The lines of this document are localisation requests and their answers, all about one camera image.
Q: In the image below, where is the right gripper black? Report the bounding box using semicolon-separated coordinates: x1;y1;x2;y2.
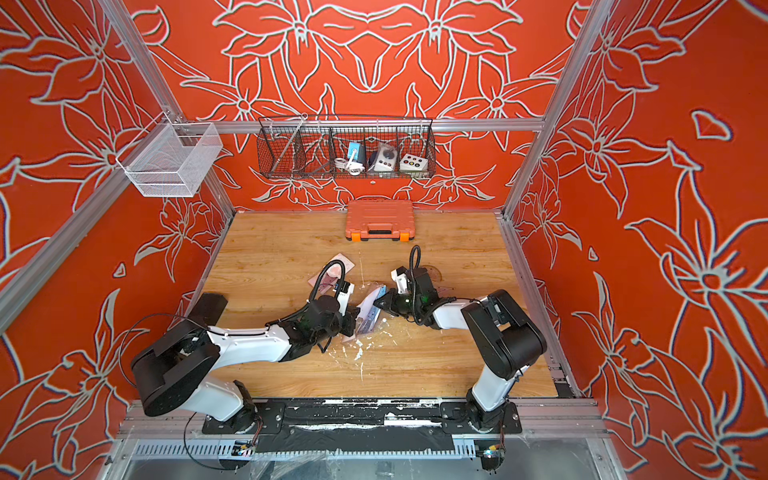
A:
372;289;425;320

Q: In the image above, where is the pink ruler set pouch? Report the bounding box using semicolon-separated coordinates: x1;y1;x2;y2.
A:
342;284;388;343

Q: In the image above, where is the clear brown protractor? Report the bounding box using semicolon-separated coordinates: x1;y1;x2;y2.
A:
426;267;444;283

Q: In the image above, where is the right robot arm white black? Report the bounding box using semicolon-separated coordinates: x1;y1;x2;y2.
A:
373;245;547;433

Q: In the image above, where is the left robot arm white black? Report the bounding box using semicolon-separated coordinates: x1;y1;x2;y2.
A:
130;259;357;433

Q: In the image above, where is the orange plastic tool case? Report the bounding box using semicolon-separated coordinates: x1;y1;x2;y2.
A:
345;199;416;242

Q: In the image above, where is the black box on table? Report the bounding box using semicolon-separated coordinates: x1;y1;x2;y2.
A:
187;292;228;326

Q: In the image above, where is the white button box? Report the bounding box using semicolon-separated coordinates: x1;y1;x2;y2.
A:
399;154;428;174

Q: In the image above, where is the white round-dial device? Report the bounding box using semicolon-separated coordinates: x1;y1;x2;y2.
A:
372;144;398;173

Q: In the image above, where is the blue small box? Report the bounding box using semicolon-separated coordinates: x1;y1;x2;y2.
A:
346;142;365;163

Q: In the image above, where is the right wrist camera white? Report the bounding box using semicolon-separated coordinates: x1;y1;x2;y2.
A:
391;267;410;295

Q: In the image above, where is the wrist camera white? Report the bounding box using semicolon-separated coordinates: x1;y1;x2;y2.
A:
335;280;354;316
391;267;410;295

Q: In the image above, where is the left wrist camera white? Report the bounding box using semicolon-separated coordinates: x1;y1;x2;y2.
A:
335;280;354;316

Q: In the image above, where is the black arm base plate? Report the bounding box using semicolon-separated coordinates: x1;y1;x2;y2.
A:
202;398;522;435

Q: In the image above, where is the black wire wall basket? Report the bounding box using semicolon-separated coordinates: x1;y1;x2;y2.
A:
256;114;437;180

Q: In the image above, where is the white wire wall basket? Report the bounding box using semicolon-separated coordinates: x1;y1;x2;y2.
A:
117;123;223;198

